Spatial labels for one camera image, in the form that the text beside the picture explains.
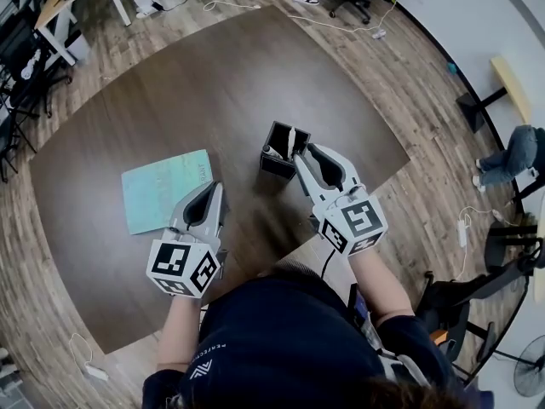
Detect teal book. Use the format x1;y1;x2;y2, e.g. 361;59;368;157
120;148;215;236

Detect beige table with black stand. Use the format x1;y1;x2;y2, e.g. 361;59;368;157
454;55;534;135

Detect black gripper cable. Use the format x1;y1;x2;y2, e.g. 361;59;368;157
320;248;336;279

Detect person's navy shirt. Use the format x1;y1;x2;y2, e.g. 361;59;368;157
141;268;469;409

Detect person's grey trousers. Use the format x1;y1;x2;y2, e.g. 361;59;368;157
271;258;317;277

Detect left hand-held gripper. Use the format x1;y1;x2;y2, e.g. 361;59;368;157
146;180;229;300

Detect person's left forearm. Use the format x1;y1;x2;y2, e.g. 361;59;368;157
155;295;204;373

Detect beige desk with black legs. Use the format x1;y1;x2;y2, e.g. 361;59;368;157
510;185;545;307

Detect black standing fan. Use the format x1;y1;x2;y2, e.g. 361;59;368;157
485;334;545;399

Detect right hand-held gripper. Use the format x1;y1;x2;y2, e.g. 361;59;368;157
292;142;390;259

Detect white power strip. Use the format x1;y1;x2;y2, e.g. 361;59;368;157
83;361;110;383
456;217;470;249

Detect person's right forearm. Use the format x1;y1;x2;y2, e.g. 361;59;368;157
346;250;416;328

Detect black office chair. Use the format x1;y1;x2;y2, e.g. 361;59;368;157
414;239;545;383

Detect black square pen holder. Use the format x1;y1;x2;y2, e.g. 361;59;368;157
259;120;313;183

